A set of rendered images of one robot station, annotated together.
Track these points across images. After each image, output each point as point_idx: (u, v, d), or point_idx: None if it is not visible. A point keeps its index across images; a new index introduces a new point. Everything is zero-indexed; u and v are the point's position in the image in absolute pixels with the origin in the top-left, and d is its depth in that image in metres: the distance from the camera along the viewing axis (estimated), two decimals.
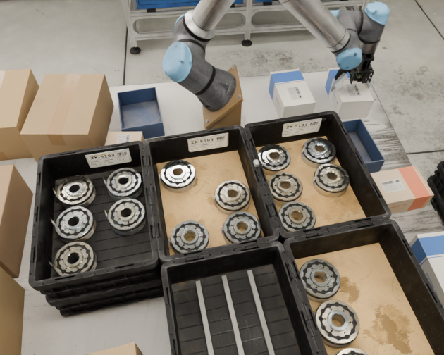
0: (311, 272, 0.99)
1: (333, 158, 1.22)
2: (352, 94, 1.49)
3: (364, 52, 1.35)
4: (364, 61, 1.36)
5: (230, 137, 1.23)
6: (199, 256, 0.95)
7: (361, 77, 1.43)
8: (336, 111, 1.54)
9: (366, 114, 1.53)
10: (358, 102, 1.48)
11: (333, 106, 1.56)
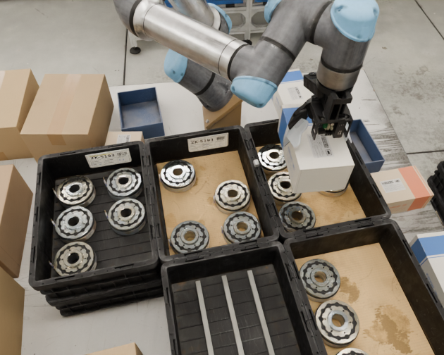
0: (311, 272, 0.99)
1: None
2: (318, 153, 0.87)
3: (334, 88, 0.73)
4: (333, 104, 0.74)
5: (230, 137, 1.23)
6: (199, 256, 0.95)
7: (332, 129, 0.81)
8: (292, 179, 0.91)
9: (343, 184, 0.91)
10: (328, 168, 0.85)
11: (289, 169, 0.94)
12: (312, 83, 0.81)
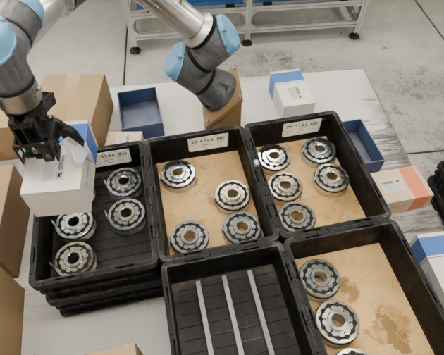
0: (311, 272, 0.99)
1: (333, 158, 1.22)
2: (47, 177, 0.83)
3: (8, 113, 0.69)
4: (12, 129, 0.70)
5: (230, 137, 1.23)
6: (199, 256, 0.95)
7: (41, 152, 0.78)
8: None
9: (85, 208, 0.87)
10: (51, 192, 0.82)
11: None
12: None
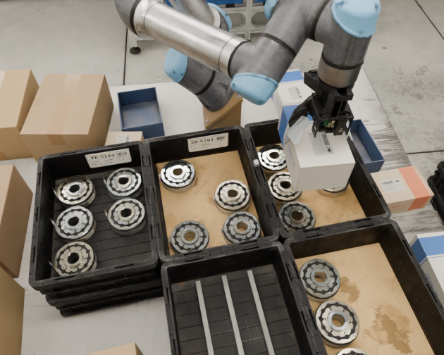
0: (311, 272, 0.99)
1: None
2: (318, 151, 0.87)
3: (335, 84, 0.72)
4: (334, 101, 0.73)
5: (230, 137, 1.23)
6: (199, 256, 0.95)
7: (333, 126, 0.81)
8: (293, 178, 0.91)
9: (344, 182, 0.91)
10: (328, 166, 0.85)
11: (290, 167, 0.93)
12: (313, 80, 0.81)
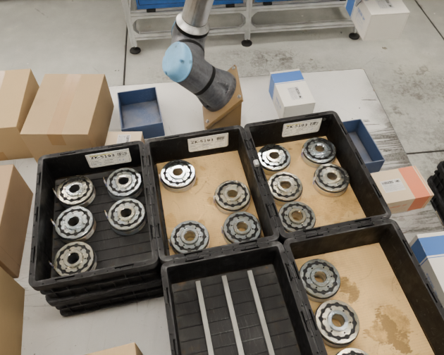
0: (311, 272, 0.99)
1: (333, 158, 1.22)
2: (383, 6, 1.21)
3: None
4: None
5: (230, 137, 1.23)
6: (199, 256, 0.95)
7: None
8: (362, 30, 1.25)
9: (399, 33, 1.25)
10: (390, 15, 1.19)
11: (358, 25, 1.28)
12: None
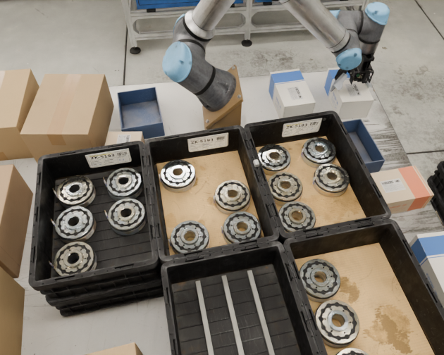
0: (311, 272, 0.99)
1: (333, 158, 1.22)
2: (352, 94, 1.49)
3: (364, 52, 1.35)
4: (364, 61, 1.36)
5: (230, 137, 1.23)
6: (199, 256, 0.95)
7: (361, 77, 1.43)
8: (336, 111, 1.54)
9: (366, 114, 1.53)
10: (358, 102, 1.48)
11: (333, 106, 1.56)
12: None
